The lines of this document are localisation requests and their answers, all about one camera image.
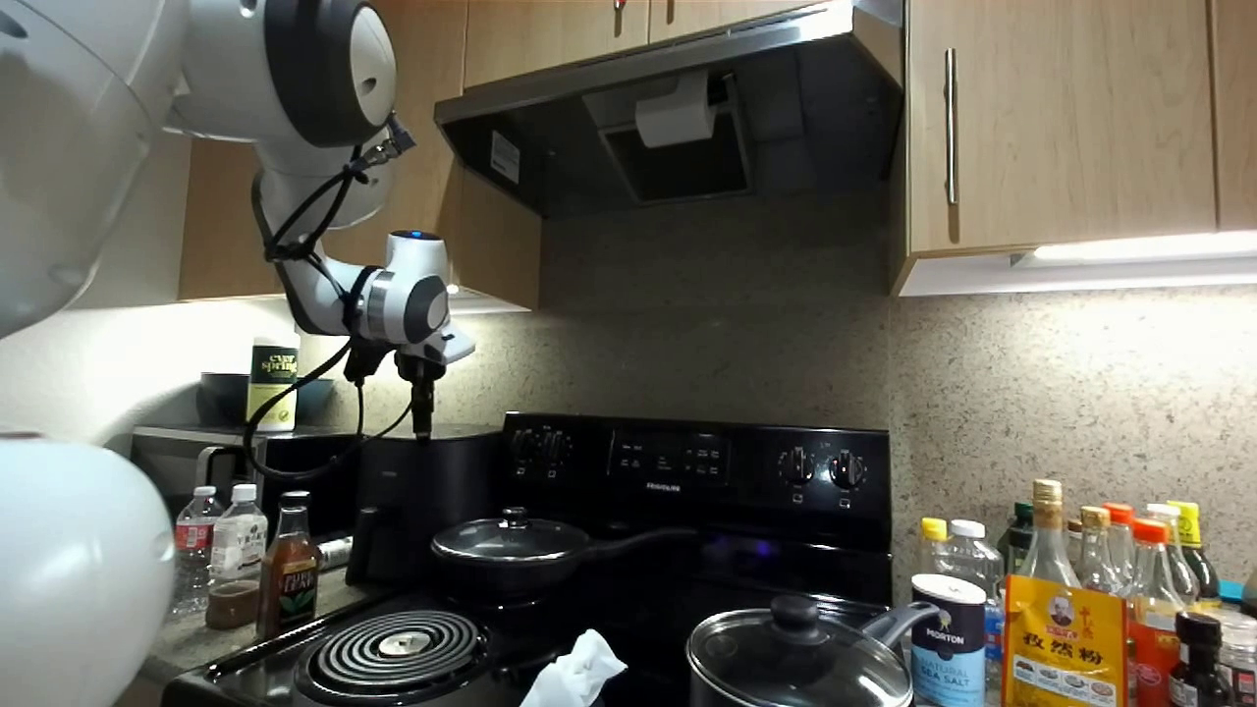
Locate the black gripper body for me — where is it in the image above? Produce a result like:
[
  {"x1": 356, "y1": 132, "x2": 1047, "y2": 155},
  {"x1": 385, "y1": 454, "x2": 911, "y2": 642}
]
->
[{"x1": 390, "y1": 340, "x2": 452, "y2": 395}]

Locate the black pan with lid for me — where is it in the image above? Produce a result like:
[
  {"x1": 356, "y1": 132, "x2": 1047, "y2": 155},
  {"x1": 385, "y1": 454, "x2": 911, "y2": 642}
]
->
[{"x1": 432, "y1": 509, "x2": 596, "y2": 569}]

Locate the black frying pan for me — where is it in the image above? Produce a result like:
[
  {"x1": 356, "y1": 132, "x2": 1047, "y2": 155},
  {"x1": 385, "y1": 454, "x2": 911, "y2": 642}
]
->
[{"x1": 429, "y1": 507, "x2": 702, "y2": 604}]

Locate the black electric stove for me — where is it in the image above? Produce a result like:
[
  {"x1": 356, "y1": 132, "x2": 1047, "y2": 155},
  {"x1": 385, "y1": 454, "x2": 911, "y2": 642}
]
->
[{"x1": 160, "y1": 409, "x2": 920, "y2": 707}]

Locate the black stove knob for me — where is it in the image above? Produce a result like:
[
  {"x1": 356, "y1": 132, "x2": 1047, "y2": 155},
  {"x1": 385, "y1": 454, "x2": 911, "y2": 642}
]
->
[
  {"x1": 775, "y1": 443, "x2": 816, "y2": 492},
  {"x1": 825, "y1": 443, "x2": 871, "y2": 493}
]

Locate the white light strip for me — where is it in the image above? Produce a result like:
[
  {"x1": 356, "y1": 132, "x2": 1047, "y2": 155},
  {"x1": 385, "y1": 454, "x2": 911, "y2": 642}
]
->
[
  {"x1": 442, "y1": 285, "x2": 530, "y2": 322},
  {"x1": 897, "y1": 229, "x2": 1257, "y2": 301}
]

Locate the dark teal bowl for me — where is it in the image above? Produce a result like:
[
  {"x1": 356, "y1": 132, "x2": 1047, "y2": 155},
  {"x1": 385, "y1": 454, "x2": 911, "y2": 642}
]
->
[{"x1": 195, "y1": 370, "x2": 339, "y2": 430}]

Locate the black air fryer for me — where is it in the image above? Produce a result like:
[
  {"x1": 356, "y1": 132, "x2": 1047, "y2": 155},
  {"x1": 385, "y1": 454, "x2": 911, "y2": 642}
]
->
[{"x1": 349, "y1": 429, "x2": 505, "y2": 589}]

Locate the dark countertop appliance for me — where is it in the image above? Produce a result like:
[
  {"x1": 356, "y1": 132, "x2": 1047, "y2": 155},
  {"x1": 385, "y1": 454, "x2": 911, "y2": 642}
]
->
[{"x1": 124, "y1": 425, "x2": 365, "y2": 540}]

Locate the green canister white lid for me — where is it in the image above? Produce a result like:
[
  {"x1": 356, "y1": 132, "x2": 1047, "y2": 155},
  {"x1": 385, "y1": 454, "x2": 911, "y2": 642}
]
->
[{"x1": 242, "y1": 328, "x2": 304, "y2": 437}]

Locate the brown sauce bottle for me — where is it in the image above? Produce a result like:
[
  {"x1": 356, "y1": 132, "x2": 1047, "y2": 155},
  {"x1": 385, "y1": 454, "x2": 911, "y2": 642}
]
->
[{"x1": 254, "y1": 485, "x2": 322, "y2": 638}]

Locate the clear water bottle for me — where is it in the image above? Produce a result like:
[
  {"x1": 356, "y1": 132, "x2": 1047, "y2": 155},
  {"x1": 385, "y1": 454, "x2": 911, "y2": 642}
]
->
[{"x1": 205, "y1": 479, "x2": 273, "y2": 632}]

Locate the red label water bottle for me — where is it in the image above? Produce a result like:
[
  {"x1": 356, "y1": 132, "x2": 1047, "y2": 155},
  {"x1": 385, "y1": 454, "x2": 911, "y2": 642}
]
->
[{"x1": 169, "y1": 481, "x2": 220, "y2": 619}]

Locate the white crumpled cloth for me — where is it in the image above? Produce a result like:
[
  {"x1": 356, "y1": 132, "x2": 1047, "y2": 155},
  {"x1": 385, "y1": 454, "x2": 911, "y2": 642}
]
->
[{"x1": 518, "y1": 625, "x2": 634, "y2": 707}]

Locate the white roll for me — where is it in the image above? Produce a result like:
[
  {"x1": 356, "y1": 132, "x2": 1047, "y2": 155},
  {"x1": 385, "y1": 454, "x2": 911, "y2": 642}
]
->
[{"x1": 634, "y1": 70, "x2": 724, "y2": 151}]

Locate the short wooden cabinet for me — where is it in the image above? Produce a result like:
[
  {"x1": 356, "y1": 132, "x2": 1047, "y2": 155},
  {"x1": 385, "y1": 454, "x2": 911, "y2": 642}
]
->
[{"x1": 458, "y1": 0, "x2": 855, "y2": 92}]

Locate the glass pot lid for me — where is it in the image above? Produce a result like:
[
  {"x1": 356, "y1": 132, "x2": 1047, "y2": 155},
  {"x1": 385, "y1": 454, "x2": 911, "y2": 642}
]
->
[{"x1": 682, "y1": 589, "x2": 914, "y2": 707}]

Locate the steel range hood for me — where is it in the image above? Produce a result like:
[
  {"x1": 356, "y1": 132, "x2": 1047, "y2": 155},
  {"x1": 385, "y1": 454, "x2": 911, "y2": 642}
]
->
[{"x1": 432, "y1": 0, "x2": 911, "y2": 223}]

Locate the yellow cap clear bottle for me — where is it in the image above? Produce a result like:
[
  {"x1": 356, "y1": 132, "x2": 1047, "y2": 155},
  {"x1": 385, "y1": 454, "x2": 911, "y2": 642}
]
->
[{"x1": 911, "y1": 514, "x2": 953, "y2": 582}]

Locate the black pot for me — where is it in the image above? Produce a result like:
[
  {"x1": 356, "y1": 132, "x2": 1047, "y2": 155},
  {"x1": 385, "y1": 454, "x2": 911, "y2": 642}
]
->
[{"x1": 682, "y1": 596, "x2": 941, "y2": 707}]

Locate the white cap clear bottle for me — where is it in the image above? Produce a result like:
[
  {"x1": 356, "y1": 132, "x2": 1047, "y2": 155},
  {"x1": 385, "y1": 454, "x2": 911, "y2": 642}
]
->
[{"x1": 941, "y1": 514, "x2": 1011, "y2": 707}]

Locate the blue salt canister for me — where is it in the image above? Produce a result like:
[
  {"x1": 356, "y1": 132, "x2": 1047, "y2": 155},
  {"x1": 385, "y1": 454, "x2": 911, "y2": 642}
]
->
[{"x1": 906, "y1": 569, "x2": 994, "y2": 707}]

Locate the dark green bottle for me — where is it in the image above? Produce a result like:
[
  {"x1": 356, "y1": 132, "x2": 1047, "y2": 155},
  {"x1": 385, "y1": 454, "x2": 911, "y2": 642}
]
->
[{"x1": 996, "y1": 497, "x2": 1039, "y2": 582}]

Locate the yellow label bottle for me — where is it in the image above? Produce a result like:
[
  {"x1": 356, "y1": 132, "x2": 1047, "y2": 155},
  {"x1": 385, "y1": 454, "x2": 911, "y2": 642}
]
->
[{"x1": 1003, "y1": 475, "x2": 1131, "y2": 707}]

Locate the tan cap bottle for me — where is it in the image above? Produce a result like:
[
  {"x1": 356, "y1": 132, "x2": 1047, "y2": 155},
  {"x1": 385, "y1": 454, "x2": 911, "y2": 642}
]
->
[{"x1": 1072, "y1": 502, "x2": 1115, "y2": 596}]

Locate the orange cap bottle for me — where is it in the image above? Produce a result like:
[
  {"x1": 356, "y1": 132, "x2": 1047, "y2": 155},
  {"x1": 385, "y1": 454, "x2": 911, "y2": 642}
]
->
[{"x1": 1098, "y1": 497, "x2": 1140, "y2": 591}]

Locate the cream cap bottle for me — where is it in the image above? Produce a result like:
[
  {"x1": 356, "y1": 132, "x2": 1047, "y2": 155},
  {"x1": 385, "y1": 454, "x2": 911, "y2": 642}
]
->
[{"x1": 1144, "y1": 497, "x2": 1190, "y2": 600}]

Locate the yellow cap green bottle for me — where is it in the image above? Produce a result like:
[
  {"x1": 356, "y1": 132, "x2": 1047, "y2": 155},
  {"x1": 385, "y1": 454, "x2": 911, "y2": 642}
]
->
[{"x1": 1172, "y1": 497, "x2": 1227, "y2": 604}]

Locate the small black cap bottle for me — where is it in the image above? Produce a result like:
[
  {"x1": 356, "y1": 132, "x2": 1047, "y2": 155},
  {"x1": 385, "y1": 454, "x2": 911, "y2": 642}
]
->
[{"x1": 1166, "y1": 610, "x2": 1238, "y2": 707}]

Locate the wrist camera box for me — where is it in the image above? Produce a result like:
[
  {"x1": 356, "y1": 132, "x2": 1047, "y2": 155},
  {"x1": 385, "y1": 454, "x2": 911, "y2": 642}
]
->
[{"x1": 424, "y1": 324, "x2": 480, "y2": 370}]

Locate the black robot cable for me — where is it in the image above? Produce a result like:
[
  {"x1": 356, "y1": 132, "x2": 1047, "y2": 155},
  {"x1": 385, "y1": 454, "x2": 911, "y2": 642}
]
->
[{"x1": 239, "y1": 112, "x2": 424, "y2": 485}]

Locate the wooden wall cabinet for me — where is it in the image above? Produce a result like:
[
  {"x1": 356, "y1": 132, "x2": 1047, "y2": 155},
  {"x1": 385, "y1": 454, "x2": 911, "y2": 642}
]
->
[
  {"x1": 899, "y1": 0, "x2": 1223, "y2": 264},
  {"x1": 1210, "y1": 0, "x2": 1257, "y2": 234},
  {"x1": 171, "y1": 0, "x2": 547, "y2": 315}
]

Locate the long metal cabinet handle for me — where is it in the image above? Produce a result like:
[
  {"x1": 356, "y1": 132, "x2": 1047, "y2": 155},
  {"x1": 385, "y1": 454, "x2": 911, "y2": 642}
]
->
[{"x1": 937, "y1": 48, "x2": 964, "y2": 246}]

